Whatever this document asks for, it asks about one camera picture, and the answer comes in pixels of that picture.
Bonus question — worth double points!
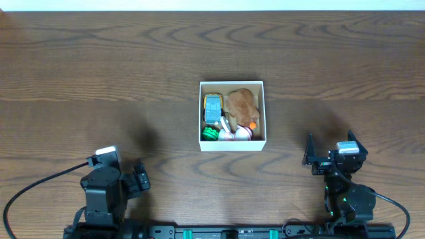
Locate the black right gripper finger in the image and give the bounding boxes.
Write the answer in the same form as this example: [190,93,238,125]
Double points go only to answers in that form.
[347,129,365,151]
[302,133,315,165]

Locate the white cardboard box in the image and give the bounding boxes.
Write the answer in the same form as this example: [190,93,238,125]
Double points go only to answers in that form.
[199,81,267,151]

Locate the pink duck toy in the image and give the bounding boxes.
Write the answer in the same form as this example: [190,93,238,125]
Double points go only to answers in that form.
[218,125,253,141]

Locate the green ball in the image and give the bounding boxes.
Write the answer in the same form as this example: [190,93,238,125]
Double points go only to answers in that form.
[201,127,219,141]

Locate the brown plush toy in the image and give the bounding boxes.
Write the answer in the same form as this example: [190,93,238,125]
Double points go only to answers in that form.
[226,88,260,129]

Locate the white wooden yo-yo toy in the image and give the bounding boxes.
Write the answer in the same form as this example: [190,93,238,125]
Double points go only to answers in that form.
[214,116,232,133]

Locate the grey yellow toy truck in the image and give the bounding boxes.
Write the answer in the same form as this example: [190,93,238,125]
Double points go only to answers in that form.
[203,93,223,124]

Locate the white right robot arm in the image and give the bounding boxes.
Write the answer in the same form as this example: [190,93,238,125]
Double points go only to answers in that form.
[303,131,376,236]

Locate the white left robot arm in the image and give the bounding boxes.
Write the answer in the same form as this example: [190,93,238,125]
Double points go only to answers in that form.
[63,145,316,239]

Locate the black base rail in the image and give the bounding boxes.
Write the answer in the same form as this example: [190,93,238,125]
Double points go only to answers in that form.
[63,220,396,239]

